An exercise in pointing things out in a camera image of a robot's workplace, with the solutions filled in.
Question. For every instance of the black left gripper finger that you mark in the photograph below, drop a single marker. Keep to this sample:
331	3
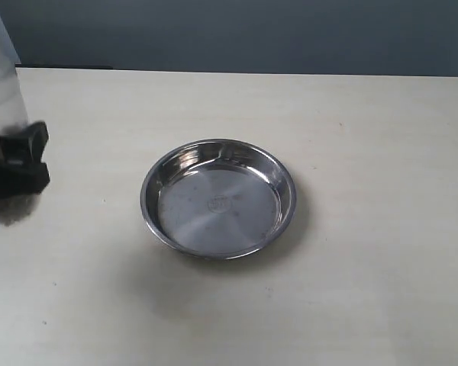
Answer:
24	146
20	190

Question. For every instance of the clear plastic shaker bottle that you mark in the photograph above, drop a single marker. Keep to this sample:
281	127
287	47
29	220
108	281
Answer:
13	114

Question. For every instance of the round stainless steel plate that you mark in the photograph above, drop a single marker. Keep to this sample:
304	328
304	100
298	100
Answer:
218	199

